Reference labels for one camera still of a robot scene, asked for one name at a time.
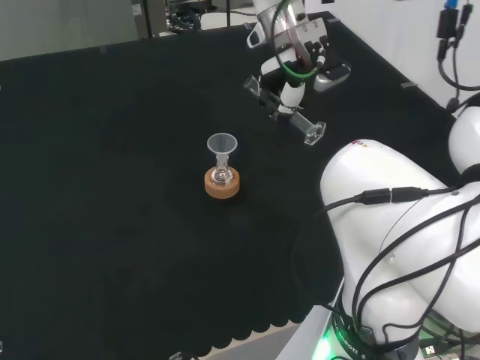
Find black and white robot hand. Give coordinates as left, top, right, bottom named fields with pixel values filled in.
left=257, top=40, right=353, bottom=122

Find clear glass graduated cylinder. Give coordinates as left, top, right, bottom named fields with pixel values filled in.
left=244, top=75, right=327, bottom=147

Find clear plastic funnel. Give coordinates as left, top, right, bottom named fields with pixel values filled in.
left=206, top=133, right=239, bottom=170

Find clear round-bottom flask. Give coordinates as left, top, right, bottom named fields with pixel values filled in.
left=210, top=154, right=233, bottom=188

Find dark grey cabinet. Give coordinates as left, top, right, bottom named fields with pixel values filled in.
left=129, top=0, right=169, bottom=39

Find black bench cloth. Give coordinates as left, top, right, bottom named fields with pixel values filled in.
left=0, top=10, right=466, bottom=360

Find pale board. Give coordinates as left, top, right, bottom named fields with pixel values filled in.
left=0, top=0, right=140, bottom=62

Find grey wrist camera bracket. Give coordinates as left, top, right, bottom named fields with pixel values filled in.
left=289, top=18, right=328, bottom=52

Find brown cork ring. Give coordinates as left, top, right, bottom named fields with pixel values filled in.
left=203, top=167, right=242, bottom=201

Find black cable bundle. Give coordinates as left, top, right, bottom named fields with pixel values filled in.
left=166, top=7, right=203, bottom=35

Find black cable with inline connector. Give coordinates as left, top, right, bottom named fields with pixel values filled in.
left=313, top=184, right=480, bottom=223

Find hanging black cables with plugs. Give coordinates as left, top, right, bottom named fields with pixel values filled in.
left=436, top=0, right=480, bottom=112

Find thin black cable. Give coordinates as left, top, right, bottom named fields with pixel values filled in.
left=350, top=194, right=480, bottom=350

